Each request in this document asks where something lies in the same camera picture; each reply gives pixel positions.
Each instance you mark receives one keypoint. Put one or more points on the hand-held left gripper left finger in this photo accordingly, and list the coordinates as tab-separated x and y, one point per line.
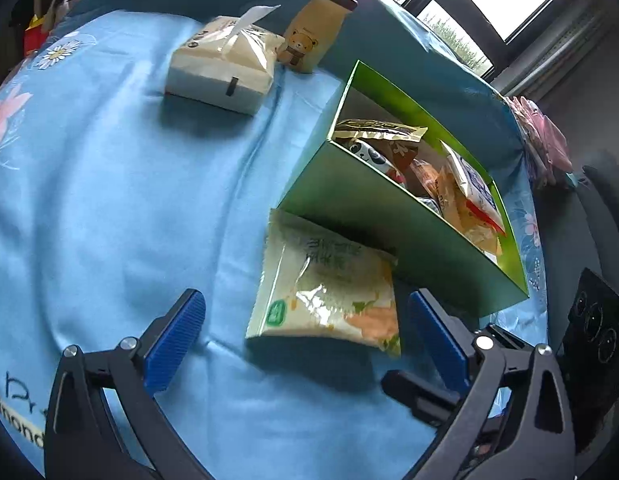
174	345

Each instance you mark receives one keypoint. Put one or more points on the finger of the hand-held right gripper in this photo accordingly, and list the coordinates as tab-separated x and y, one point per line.
414	392
512	337

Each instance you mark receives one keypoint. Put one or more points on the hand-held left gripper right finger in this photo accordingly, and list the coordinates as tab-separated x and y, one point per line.
439	345

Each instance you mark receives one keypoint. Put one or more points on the green cardboard box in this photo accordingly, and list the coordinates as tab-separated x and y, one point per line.
389	230

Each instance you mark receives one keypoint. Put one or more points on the pale green snack packet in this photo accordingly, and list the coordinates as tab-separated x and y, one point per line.
319	285

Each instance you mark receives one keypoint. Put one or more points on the pale orange snack packet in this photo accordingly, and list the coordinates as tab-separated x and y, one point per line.
439	195

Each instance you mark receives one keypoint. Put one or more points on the white blue snack packet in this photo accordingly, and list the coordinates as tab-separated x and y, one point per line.
477	185

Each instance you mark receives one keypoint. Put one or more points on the orange panda snack packet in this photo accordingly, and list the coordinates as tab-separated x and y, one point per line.
374	157

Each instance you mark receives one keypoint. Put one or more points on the yellow purple snack packet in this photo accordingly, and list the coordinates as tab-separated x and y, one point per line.
379	130

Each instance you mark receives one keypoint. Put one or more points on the dark chair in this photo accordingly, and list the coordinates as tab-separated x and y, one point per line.
609	200

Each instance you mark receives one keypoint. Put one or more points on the blue floral blanket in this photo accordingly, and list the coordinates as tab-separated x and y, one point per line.
114	210

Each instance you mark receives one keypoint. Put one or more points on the pink cloth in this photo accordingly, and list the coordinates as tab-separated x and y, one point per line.
544	135

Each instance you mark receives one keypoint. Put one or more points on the cream tissue pack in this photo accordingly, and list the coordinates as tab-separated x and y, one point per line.
214	75

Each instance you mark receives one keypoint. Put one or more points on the yellow bear-print bottle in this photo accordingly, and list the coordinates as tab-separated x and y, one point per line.
314	30

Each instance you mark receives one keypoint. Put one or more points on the red yellow carton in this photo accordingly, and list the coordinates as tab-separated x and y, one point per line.
35	35

